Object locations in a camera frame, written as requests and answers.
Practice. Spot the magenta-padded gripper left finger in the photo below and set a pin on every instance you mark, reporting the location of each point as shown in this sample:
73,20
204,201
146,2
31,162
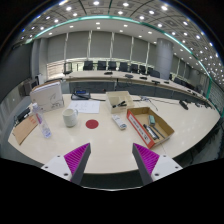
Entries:
77,158

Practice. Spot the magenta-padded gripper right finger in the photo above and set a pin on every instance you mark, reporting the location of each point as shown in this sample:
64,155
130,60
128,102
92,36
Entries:
146,159

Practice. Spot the clear plastic water bottle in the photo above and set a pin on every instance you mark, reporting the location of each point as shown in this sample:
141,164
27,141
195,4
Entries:
42,125

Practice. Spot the flat round red coaster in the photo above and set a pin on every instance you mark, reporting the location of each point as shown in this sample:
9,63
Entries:
92,124

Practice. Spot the grey-green board eraser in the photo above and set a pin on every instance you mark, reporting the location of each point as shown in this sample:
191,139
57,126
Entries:
152,120

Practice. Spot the white ceramic mug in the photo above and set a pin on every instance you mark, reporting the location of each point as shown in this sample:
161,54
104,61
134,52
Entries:
69,118

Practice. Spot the open red-edged cardboard box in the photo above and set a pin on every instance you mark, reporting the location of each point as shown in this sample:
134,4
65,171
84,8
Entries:
140,117

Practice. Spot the white printed paper sheet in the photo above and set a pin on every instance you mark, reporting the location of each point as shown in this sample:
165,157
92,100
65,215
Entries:
85,106

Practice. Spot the brown paper envelope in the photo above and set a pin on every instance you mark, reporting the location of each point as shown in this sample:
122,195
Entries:
24,129

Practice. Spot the black marker in organizer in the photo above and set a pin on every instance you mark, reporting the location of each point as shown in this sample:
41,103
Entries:
119,104

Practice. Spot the black desk conference unit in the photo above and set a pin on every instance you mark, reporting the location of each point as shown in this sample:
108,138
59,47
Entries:
80,95

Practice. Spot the black desk microphone base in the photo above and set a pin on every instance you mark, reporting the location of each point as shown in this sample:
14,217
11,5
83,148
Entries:
183,105

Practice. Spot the white printed paper carton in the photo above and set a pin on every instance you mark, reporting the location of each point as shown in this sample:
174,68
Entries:
46,96

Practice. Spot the beige desk organizer tray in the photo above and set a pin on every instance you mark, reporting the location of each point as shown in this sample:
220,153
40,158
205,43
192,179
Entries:
115,97

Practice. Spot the small grey monitor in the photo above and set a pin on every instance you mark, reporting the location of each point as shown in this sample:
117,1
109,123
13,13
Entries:
29,87

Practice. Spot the long curved conference desk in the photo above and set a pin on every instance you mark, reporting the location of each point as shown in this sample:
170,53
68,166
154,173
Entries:
110,76

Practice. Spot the row of black office chairs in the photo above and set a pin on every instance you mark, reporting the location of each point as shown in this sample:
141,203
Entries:
101,65

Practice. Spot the recessed ceiling lights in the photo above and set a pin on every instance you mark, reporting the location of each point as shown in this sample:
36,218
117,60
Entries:
96,3

